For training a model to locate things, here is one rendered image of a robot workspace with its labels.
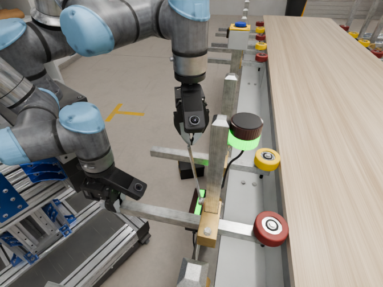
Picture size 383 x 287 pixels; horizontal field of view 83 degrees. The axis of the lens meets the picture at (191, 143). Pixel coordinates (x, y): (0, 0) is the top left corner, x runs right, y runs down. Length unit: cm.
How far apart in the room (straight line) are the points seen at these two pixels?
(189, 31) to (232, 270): 71
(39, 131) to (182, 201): 134
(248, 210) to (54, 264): 102
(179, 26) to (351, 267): 61
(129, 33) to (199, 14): 13
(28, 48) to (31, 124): 34
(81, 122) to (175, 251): 120
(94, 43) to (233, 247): 74
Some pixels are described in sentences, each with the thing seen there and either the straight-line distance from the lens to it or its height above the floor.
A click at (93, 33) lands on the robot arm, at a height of 131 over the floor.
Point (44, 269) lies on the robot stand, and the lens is 147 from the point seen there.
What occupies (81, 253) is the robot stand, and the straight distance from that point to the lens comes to 142.
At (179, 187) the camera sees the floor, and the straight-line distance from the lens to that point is 178.
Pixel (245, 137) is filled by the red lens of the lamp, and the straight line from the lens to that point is 40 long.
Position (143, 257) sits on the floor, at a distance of 154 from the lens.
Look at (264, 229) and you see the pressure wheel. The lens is 59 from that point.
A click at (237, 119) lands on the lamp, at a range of 42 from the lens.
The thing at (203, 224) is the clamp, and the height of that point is 87.
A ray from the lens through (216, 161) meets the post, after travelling 47.
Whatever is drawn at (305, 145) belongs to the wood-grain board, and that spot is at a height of 90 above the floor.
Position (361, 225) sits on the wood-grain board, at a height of 90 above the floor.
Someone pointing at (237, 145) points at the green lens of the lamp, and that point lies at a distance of 42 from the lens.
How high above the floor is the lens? 140
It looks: 41 degrees down
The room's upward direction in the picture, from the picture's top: straight up
